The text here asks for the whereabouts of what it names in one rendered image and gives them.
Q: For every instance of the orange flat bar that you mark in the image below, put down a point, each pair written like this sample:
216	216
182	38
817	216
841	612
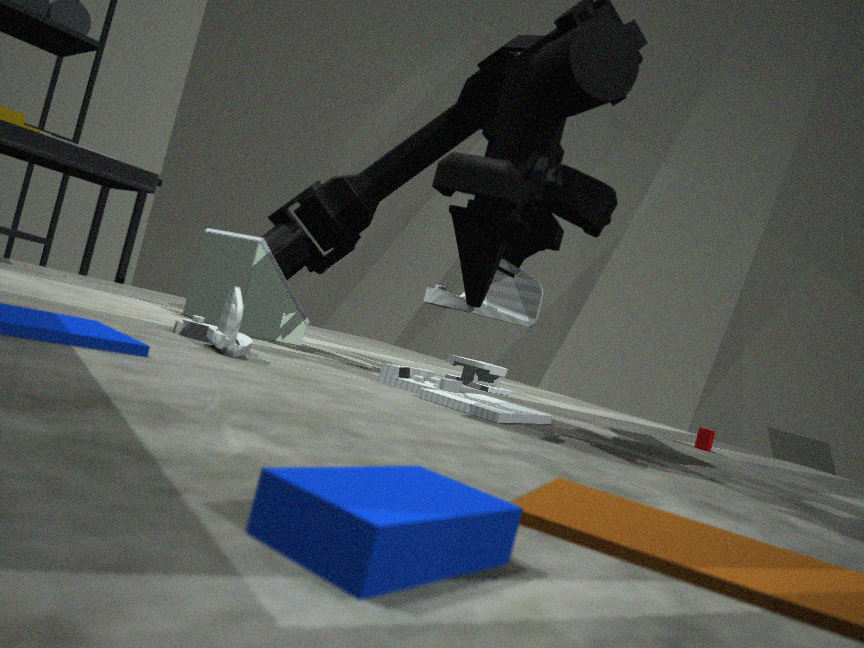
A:
794	585

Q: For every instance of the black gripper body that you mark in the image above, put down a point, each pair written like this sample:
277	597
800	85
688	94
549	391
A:
499	179

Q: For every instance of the small red block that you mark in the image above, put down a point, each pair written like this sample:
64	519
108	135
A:
704	439

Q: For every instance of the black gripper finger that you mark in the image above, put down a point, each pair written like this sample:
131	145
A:
519	249
482	238

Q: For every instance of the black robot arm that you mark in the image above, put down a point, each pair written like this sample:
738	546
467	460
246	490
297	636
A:
590	59

